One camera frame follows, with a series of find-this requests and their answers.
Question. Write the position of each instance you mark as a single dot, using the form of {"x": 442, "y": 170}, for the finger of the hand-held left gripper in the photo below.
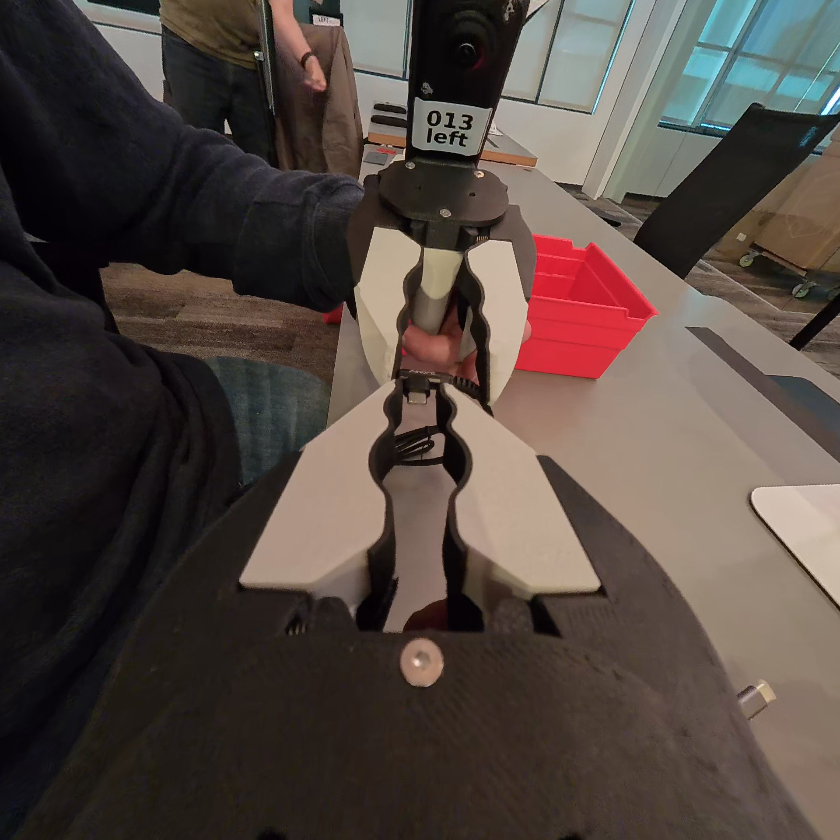
{"x": 505, "y": 315}
{"x": 381, "y": 302}

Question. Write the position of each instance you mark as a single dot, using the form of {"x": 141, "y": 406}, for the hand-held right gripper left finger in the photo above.
{"x": 315, "y": 525}

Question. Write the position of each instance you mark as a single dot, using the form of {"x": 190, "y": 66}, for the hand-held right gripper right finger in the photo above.
{"x": 525, "y": 525}

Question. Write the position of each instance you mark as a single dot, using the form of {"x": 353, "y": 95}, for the red plastic bin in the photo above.
{"x": 584, "y": 315}

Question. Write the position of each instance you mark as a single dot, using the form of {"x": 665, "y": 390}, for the person's left forearm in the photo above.
{"x": 197, "y": 197}

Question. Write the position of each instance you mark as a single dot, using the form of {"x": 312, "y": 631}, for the person's left hand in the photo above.
{"x": 440, "y": 355}

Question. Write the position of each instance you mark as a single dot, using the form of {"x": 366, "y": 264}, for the person's right hand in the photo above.
{"x": 427, "y": 617}

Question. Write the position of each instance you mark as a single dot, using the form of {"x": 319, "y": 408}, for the wooden beam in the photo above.
{"x": 505, "y": 151}

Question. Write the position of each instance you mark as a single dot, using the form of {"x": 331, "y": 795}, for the person's blue jeans leg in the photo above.
{"x": 269, "y": 414}

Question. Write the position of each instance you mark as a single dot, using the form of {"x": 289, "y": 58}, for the brown jacket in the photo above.
{"x": 328, "y": 105}

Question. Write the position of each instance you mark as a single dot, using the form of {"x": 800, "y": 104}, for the white stand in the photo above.
{"x": 807, "y": 532}

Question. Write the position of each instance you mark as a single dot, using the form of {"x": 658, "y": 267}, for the stack of cardboard boxes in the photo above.
{"x": 801, "y": 223}

